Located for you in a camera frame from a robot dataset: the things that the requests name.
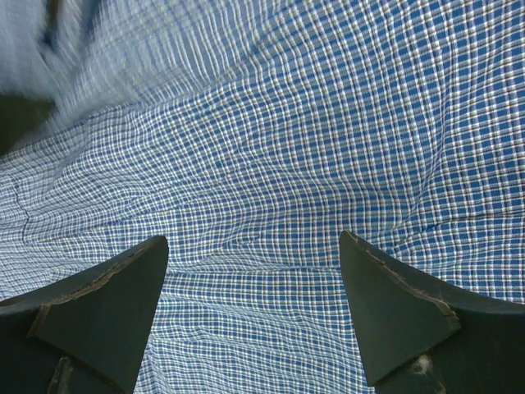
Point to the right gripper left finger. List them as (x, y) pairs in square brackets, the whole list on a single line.
[(86, 333)]

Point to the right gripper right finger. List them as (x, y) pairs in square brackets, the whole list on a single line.
[(419, 334)]

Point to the blue checkered long sleeve shirt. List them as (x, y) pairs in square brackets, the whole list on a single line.
[(251, 134)]

